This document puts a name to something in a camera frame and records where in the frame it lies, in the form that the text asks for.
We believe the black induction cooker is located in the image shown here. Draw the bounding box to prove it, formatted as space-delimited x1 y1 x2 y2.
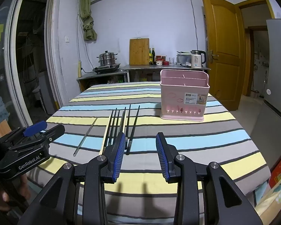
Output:
92 63 121 74

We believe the green hanging cloth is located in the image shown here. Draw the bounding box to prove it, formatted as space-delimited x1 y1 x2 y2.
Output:
81 0 98 41

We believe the grey refrigerator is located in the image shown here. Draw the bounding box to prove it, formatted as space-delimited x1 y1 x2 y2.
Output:
262 19 281 146

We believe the wooden cutting board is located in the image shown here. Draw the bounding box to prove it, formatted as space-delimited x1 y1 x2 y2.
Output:
129 38 150 65

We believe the pink plastic utensil basket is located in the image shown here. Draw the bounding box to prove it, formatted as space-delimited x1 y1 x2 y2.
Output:
160 69 210 122

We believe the white sliding door frame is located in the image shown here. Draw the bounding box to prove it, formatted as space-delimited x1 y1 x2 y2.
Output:
3 0 62 127

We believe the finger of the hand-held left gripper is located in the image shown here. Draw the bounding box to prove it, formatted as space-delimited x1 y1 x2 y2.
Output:
8 124 65 157
0 121 48 147

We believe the silver metal chopstick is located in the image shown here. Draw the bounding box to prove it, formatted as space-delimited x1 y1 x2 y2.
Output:
73 117 98 157

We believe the long steel counter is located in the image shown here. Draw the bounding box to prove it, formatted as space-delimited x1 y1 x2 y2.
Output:
120 64 211 83

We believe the printed cardboard box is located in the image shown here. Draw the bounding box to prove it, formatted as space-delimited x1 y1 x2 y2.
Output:
255 169 281 225

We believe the red cardboard box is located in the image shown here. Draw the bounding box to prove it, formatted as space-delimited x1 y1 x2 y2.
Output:
268 157 281 188

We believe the grey rice cooker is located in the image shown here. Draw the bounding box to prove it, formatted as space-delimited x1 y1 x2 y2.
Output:
177 52 192 67

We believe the low steel counter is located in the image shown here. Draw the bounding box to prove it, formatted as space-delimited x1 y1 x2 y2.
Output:
76 69 129 93

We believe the white electric kettle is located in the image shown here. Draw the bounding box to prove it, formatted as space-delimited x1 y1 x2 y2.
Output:
190 50 206 68

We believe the dark wall cable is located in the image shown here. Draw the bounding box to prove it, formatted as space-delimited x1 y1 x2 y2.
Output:
188 0 198 51

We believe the yellow wooden door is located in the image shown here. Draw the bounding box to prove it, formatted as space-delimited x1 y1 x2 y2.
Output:
201 0 245 111

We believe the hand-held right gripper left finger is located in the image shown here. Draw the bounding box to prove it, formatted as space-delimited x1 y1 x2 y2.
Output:
16 132 126 225

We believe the person's left hand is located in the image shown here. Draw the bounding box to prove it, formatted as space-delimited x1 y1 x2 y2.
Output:
0 175 31 212

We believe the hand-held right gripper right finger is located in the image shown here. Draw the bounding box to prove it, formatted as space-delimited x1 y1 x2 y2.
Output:
156 132 264 225

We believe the steel steamer pot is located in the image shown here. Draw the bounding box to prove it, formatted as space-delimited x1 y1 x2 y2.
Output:
97 50 118 66

